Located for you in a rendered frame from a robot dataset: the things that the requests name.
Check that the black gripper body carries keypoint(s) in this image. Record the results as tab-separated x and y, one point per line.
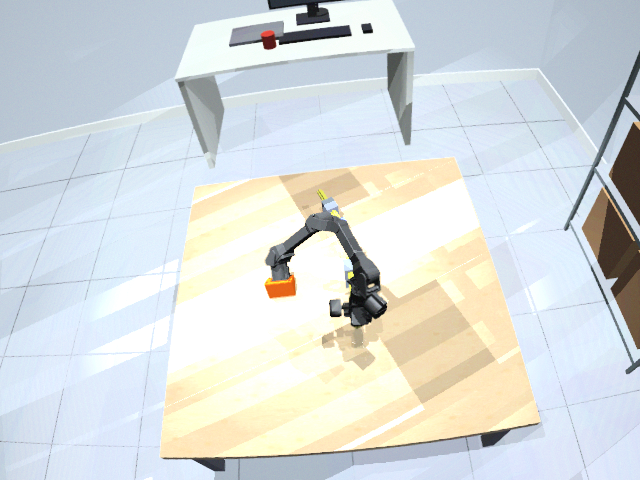
336	307

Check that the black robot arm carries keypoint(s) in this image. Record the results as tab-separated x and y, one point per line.
365	270

